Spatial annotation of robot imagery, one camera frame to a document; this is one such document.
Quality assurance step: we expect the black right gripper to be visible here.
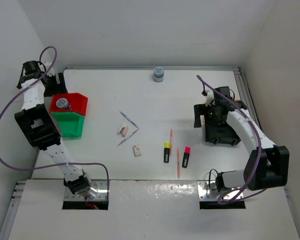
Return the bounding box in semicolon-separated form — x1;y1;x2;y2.
193;102;225;128

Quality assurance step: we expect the orange pen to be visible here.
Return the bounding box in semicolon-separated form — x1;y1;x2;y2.
169;128;173;156
176;147;181;179

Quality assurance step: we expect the pink highlighter marker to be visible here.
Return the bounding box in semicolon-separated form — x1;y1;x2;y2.
182;146;191;168

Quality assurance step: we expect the yellow highlighter marker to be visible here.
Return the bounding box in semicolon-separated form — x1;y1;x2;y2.
163;141;171;163

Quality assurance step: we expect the blue white pen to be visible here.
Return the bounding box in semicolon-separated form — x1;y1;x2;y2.
119;111;140;130

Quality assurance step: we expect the small white eraser card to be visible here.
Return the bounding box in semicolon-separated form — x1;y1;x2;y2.
133;144;142;157

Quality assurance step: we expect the pink white eraser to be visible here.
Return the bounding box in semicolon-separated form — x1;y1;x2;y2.
117;123;129;137

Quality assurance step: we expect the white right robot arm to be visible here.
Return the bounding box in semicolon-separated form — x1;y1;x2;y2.
193;86;290;193

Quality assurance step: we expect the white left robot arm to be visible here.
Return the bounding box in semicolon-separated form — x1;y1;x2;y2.
14;60;98;200

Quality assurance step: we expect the black plastic bin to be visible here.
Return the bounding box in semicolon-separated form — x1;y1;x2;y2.
204;122;241;146

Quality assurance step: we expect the red plastic bin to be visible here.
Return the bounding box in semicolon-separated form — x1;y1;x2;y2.
49;92;88;116

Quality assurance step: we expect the green plastic bin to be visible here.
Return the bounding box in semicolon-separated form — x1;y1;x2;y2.
52;112;85;139

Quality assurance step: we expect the grey purple pen lower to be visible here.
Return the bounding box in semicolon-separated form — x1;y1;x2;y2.
117;128;140;147

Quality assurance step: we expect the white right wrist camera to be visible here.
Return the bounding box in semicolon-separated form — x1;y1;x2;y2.
201;90;214;106

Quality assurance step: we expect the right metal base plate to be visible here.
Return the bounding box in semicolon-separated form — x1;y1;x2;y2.
197;180;239;202

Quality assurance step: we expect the metal base plate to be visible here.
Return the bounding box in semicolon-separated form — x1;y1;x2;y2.
63;180;108;202
197;180;239;202

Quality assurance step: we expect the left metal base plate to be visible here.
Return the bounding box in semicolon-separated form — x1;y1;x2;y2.
63;180;108;202

